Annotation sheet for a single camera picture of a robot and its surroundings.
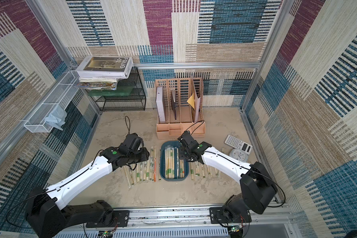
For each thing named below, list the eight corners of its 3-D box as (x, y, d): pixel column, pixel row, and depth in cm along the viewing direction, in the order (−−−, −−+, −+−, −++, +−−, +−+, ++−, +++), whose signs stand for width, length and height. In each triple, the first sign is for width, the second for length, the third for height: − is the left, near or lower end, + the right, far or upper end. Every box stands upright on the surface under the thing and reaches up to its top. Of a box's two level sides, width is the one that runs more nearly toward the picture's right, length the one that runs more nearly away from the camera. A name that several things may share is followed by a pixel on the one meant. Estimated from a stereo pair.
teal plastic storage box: (159, 181, 86) (158, 179, 83) (160, 143, 102) (160, 141, 99) (168, 181, 86) (168, 179, 83) (168, 143, 102) (168, 141, 99)
